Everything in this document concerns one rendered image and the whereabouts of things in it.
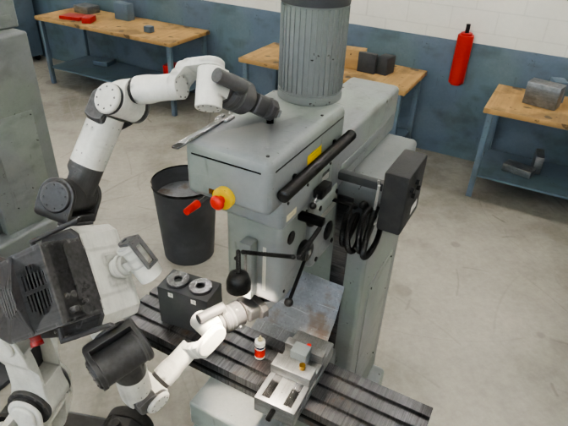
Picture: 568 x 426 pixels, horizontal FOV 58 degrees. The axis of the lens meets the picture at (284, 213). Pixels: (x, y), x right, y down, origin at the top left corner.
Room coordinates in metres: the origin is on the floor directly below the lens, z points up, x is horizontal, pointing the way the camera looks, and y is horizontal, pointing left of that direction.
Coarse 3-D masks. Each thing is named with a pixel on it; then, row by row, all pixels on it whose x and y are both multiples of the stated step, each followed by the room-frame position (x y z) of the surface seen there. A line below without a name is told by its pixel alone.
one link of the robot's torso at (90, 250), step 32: (64, 224) 1.03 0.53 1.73; (32, 256) 0.93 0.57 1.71; (64, 256) 0.96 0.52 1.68; (96, 256) 1.03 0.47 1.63; (0, 288) 0.95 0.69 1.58; (32, 288) 1.06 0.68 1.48; (64, 288) 0.90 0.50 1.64; (96, 288) 0.96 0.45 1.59; (128, 288) 1.03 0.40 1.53; (0, 320) 0.93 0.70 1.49; (32, 320) 0.86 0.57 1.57; (64, 320) 0.83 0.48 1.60; (96, 320) 0.91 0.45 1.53
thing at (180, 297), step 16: (176, 272) 1.58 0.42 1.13; (160, 288) 1.51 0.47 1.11; (176, 288) 1.50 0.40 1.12; (192, 288) 1.49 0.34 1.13; (208, 288) 1.50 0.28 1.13; (160, 304) 1.51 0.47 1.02; (176, 304) 1.48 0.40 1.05; (192, 304) 1.46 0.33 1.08; (208, 304) 1.44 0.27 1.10; (176, 320) 1.49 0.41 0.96
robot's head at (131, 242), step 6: (138, 234) 1.04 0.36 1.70; (126, 240) 1.04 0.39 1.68; (132, 240) 1.02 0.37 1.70; (138, 240) 1.03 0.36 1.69; (120, 246) 1.03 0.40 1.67; (126, 246) 1.02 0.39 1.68; (132, 246) 1.01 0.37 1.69; (144, 246) 1.03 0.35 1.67; (120, 252) 1.02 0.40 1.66; (138, 252) 1.01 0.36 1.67; (150, 252) 1.03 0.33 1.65; (144, 258) 1.01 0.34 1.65; (156, 258) 1.03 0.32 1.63; (144, 264) 1.00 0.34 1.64; (150, 264) 1.01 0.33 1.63
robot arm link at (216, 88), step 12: (204, 72) 1.18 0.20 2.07; (216, 72) 1.15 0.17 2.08; (228, 72) 1.21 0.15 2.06; (204, 84) 1.16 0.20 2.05; (216, 84) 1.17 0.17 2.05; (228, 84) 1.16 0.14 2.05; (240, 84) 1.18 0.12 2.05; (204, 96) 1.14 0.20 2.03; (216, 96) 1.15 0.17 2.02; (228, 96) 1.20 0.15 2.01; (240, 96) 1.21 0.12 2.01; (204, 108) 1.16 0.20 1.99; (216, 108) 1.15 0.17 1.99; (228, 108) 1.21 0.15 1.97
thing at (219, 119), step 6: (222, 114) 1.36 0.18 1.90; (216, 120) 1.31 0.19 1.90; (222, 120) 1.31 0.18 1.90; (228, 120) 1.32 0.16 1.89; (210, 126) 1.27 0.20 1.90; (198, 132) 1.23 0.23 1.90; (204, 132) 1.23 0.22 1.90; (186, 138) 1.19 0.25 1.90; (192, 138) 1.19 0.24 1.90; (174, 144) 1.15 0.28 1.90; (180, 144) 1.15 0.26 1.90; (186, 144) 1.17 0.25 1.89
